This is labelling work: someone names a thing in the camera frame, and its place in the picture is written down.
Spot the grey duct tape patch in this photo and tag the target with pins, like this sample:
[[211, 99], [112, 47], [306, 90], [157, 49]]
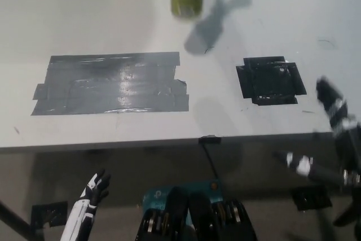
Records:
[[112, 83]]

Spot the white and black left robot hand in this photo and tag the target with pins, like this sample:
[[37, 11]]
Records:
[[84, 210]]

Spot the black table leg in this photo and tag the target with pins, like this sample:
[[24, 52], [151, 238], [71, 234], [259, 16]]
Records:
[[17, 218]]

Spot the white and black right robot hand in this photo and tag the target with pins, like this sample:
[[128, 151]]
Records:
[[345, 139]]

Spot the teal router box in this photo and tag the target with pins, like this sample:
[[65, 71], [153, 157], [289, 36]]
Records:
[[156, 196]]

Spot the black tape square patch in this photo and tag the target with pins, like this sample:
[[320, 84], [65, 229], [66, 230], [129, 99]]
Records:
[[270, 81]]

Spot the black robot torso blocks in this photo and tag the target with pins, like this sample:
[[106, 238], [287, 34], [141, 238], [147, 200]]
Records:
[[197, 218]]

